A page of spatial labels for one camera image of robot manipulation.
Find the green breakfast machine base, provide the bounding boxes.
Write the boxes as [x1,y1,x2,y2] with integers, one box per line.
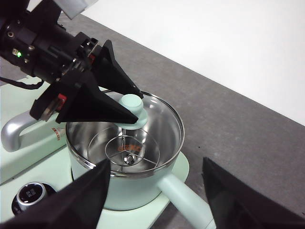
[0,83,191,229]

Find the silver control knob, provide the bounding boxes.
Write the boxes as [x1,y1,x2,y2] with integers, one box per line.
[11,182,59,215]

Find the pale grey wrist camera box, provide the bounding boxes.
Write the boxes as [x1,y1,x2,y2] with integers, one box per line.
[53,0,100,20]

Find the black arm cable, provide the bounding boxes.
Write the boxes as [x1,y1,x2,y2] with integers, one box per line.
[0,76,46,90]

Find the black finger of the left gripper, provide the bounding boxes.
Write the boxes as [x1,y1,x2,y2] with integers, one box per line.
[91,40,144,99]
[56,71,139,125]

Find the glass lid with green knob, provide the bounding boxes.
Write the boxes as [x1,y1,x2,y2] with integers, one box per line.
[65,89,186,178]

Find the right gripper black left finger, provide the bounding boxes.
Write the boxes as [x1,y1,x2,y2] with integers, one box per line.
[0,158,112,229]

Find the green pot with handle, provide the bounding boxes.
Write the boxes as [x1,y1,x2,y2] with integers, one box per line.
[65,92,216,229]

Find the green griddle cover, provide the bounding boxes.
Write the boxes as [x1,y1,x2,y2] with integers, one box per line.
[0,75,70,186]

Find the silver cover handle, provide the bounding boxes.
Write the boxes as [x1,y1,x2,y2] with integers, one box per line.
[0,111,66,153]

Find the wire steaming rack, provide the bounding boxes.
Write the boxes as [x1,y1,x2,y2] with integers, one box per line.
[88,127,159,172]

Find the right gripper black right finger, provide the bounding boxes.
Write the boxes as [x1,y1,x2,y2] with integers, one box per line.
[201,157,305,229]

